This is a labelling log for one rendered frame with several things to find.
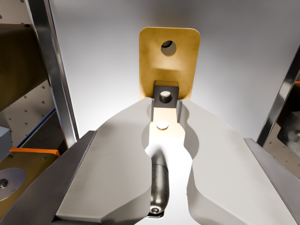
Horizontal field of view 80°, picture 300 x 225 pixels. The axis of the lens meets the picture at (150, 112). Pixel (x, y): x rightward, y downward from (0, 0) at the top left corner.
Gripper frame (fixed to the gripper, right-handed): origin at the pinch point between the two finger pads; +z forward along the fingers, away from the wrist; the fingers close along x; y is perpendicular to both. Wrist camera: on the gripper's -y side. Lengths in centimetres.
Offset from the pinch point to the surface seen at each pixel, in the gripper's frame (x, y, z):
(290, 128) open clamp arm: 13.7, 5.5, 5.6
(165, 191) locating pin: 0.9, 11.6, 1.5
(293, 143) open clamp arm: 13.9, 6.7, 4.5
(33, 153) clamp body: -18.8, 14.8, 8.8
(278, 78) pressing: 9.8, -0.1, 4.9
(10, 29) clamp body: -14.8, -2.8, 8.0
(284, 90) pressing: 11.0, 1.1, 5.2
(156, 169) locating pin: -0.2, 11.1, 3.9
